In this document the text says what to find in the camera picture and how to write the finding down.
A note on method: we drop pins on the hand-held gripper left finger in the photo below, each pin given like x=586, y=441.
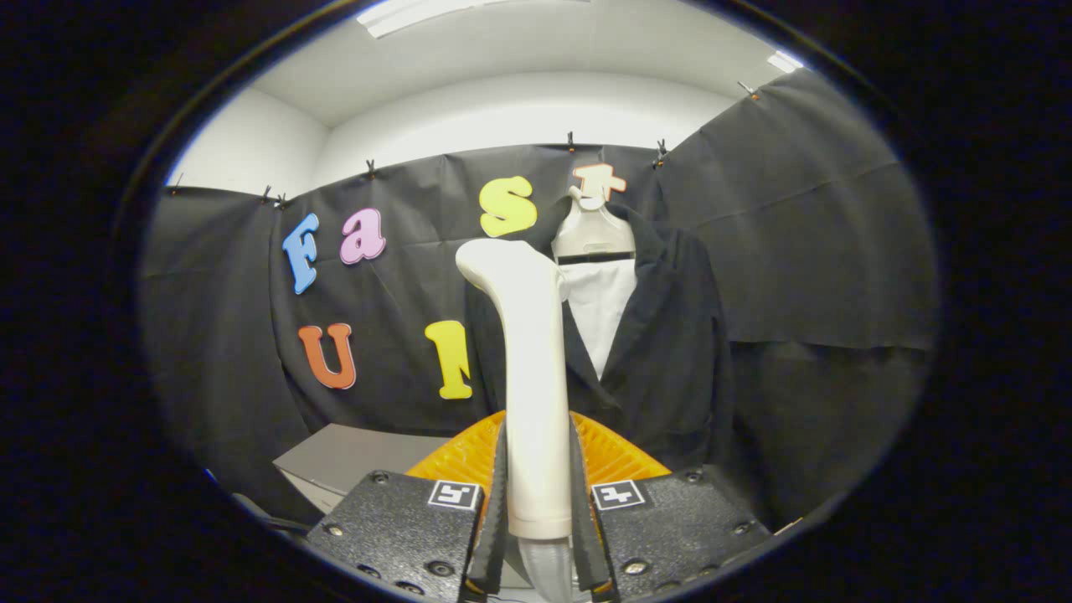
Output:
x=494, y=544

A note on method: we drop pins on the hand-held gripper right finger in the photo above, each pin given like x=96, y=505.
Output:
x=586, y=544

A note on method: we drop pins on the black jacket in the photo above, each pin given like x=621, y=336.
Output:
x=670, y=352

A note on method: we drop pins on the grey drawer cabinet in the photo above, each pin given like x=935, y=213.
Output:
x=352, y=456

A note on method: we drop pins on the white mannequin torso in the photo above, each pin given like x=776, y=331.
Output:
x=599, y=310

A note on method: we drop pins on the black backdrop cloth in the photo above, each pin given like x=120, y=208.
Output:
x=821, y=251

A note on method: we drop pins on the row of small backdrop clips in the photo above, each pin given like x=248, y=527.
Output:
x=570, y=141

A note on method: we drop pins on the small ceiling light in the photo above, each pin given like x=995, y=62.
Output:
x=784, y=61

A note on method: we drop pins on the long ceiling light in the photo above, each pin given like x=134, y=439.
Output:
x=419, y=12

